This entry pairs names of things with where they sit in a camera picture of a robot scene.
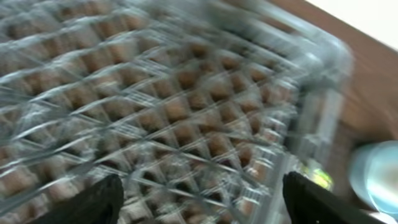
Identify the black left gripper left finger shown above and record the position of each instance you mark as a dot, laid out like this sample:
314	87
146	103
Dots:
99	204

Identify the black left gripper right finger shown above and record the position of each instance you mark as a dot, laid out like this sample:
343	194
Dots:
308	203

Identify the yellow green snack wrapper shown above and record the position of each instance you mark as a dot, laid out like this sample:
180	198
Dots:
314	171

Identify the dark brown tray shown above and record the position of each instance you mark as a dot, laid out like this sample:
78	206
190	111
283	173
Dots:
345	143

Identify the light blue bowl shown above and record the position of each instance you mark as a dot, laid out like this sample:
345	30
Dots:
373	176

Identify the gray dish rack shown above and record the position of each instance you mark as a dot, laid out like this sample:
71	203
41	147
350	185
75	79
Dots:
200	107

